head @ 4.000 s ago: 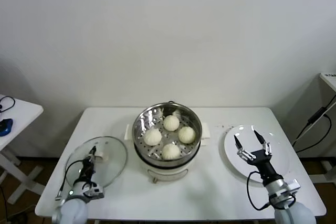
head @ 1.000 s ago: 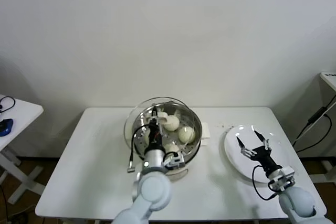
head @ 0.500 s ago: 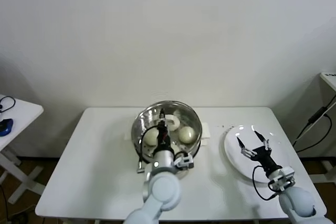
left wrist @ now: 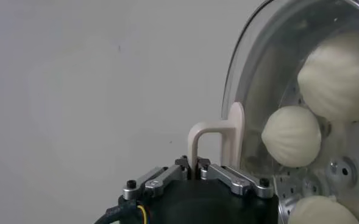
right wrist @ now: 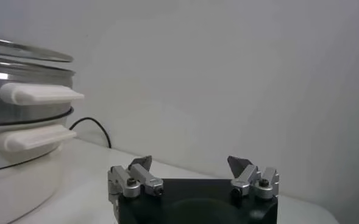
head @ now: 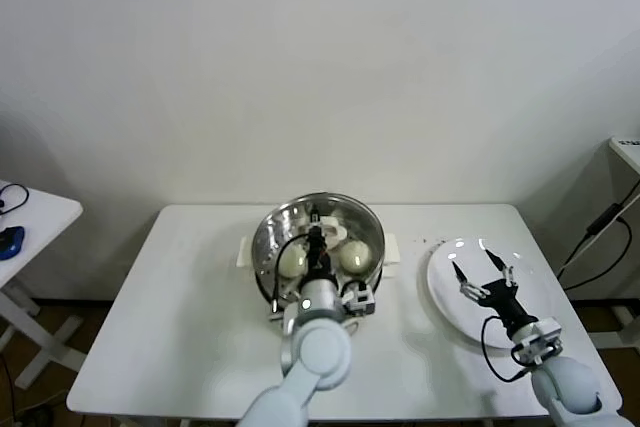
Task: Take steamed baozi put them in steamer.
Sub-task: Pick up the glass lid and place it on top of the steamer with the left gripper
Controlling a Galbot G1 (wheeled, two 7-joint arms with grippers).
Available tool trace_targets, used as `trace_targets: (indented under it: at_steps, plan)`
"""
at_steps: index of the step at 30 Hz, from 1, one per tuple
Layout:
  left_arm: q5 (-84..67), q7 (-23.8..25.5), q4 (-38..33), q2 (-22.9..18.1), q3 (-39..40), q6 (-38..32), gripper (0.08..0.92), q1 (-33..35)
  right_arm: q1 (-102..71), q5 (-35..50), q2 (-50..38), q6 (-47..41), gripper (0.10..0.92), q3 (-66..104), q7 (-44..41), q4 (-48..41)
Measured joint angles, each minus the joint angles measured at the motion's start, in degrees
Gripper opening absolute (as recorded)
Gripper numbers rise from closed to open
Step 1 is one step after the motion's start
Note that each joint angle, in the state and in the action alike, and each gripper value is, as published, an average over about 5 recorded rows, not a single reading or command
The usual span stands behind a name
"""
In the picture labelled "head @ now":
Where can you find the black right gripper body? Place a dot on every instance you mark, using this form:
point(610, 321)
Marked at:
point(500, 299)

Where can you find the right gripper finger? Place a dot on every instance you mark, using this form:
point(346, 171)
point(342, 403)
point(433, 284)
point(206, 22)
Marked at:
point(462, 279)
point(500, 264)

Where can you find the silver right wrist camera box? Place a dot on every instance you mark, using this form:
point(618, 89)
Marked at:
point(540, 339)

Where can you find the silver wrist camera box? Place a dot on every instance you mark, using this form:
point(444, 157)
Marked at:
point(361, 299)
point(540, 339)

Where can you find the small white side table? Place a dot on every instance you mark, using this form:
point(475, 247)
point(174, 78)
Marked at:
point(45, 212)

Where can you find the black power adapter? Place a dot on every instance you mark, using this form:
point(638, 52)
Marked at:
point(604, 218)

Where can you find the round glass pot lid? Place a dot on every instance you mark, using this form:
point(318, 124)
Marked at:
point(335, 232)

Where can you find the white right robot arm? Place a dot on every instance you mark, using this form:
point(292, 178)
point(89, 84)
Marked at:
point(570, 387)

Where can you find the steel perforated steamer basket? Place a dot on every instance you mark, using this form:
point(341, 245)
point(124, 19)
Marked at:
point(392, 252)

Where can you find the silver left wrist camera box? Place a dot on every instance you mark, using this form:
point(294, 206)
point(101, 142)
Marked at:
point(361, 299)

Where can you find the cream electric cooker base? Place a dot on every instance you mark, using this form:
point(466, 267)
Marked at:
point(389, 272)

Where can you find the large white plate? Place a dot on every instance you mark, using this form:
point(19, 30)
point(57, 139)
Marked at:
point(440, 277)

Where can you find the blue object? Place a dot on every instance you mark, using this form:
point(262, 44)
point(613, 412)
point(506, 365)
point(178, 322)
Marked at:
point(10, 242)

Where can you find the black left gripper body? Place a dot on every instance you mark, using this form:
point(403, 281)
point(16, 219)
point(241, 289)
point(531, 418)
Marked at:
point(316, 259)

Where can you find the white table with label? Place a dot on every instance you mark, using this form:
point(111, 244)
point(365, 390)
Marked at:
point(625, 154)

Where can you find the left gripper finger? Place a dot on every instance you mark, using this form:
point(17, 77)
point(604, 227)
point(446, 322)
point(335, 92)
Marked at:
point(315, 217)
point(326, 239)

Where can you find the white steamed baozi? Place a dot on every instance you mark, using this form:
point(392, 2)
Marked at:
point(356, 256)
point(291, 263)

